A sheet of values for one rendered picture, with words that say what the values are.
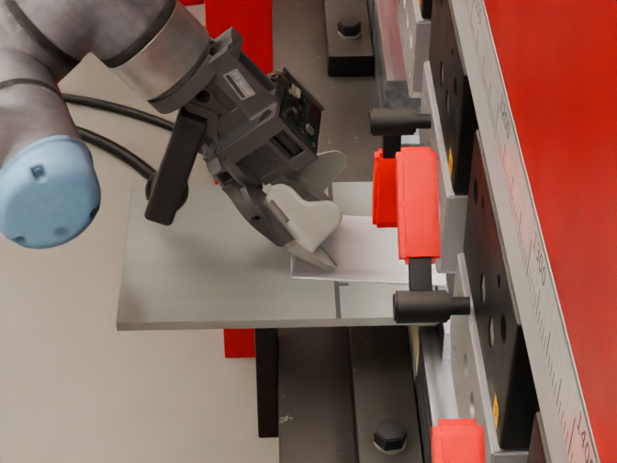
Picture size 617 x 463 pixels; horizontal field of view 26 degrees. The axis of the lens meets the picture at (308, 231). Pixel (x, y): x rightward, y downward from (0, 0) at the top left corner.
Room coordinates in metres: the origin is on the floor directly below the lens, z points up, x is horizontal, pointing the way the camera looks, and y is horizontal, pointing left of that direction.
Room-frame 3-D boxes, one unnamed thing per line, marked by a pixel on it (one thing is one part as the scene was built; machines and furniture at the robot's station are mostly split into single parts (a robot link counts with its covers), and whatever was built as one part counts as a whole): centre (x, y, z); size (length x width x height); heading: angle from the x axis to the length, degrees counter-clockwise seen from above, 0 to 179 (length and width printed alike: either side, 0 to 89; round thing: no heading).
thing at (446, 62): (0.70, -0.12, 1.26); 0.15 x 0.09 x 0.17; 2
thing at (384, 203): (0.72, -0.06, 1.20); 0.04 x 0.02 x 0.10; 92
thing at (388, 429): (0.74, -0.07, 0.91); 0.03 x 0.03 x 0.02
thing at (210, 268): (0.87, 0.03, 1.00); 0.26 x 0.18 x 0.01; 92
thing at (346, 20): (1.38, -0.05, 0.91); 0.03 x 0.03 x 0.02
